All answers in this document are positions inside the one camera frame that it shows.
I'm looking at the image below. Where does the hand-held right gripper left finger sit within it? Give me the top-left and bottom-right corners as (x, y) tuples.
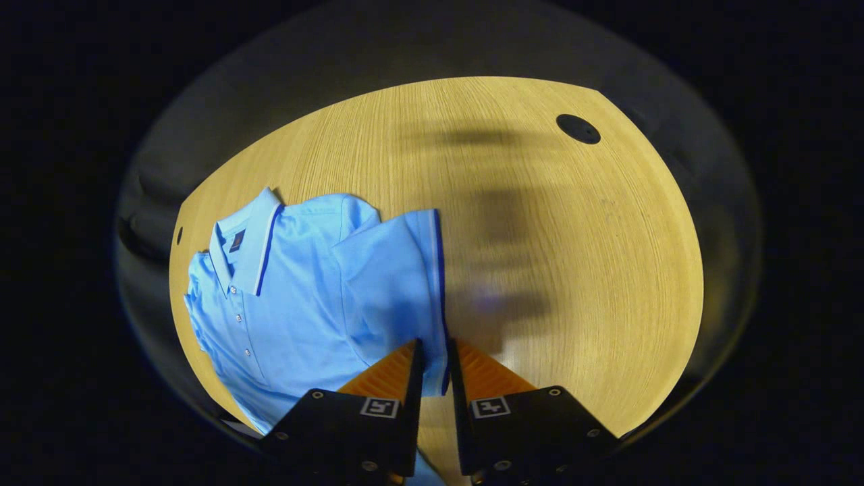
(259, 337), (426, 486)

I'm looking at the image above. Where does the light blue T-shirt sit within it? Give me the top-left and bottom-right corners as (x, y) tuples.
(184, 187), (450, 486)

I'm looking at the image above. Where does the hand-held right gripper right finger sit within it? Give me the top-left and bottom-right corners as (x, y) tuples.
(449, 337), (620, 486)

